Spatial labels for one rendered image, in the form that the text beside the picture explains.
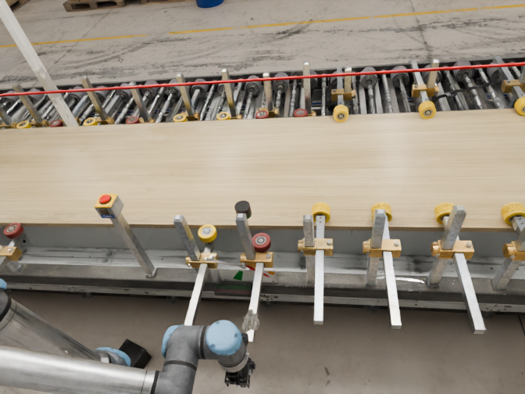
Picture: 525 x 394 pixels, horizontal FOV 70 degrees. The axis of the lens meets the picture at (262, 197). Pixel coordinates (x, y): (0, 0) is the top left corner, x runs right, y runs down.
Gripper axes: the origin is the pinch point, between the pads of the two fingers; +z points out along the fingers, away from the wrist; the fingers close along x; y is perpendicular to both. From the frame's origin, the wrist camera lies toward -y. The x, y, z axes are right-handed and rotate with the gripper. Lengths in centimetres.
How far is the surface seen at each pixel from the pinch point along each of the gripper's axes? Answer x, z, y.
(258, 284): 1.2, -3.1, -32.8
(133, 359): -80, 71, -27
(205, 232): -24, -8, -56
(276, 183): 5, -7, -86
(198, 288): -24.1, -1.2, -31.6
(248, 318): -0.7, -3.3, -18.5
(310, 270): 21.6, 2.6, -43.6
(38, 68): -132, -48, -143
